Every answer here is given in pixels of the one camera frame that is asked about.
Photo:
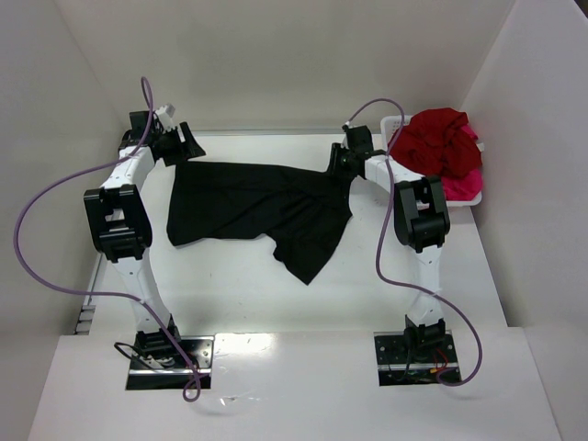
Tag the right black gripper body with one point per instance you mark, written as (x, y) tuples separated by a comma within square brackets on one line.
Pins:
[(337, 162)]

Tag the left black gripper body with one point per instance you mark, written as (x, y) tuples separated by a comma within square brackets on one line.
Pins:
[(182, 145)]

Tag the black t shirt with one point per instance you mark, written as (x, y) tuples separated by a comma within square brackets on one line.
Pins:
[(304, 212)]

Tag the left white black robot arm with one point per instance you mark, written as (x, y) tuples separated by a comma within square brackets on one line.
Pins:
[(121, 230)]

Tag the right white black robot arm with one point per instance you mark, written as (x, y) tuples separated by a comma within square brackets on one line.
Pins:
[(419, 216)]

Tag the white plastic basket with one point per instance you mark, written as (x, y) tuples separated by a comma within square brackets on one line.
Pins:
[(388, 127)]

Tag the dark red t shirt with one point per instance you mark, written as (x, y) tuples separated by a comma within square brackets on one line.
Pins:
[(434, 143)]

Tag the pink t shirt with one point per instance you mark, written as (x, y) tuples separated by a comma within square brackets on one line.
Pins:
[(459, 186)]

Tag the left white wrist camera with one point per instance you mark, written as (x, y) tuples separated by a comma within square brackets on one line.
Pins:
[(164, 115)]

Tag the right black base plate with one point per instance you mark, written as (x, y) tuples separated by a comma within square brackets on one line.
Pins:
[(399, 366)]

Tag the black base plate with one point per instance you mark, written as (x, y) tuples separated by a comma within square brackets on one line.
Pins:
[(399, 366), (168, 372)]

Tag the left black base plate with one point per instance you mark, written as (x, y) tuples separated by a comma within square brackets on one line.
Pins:
[(168, 372)]

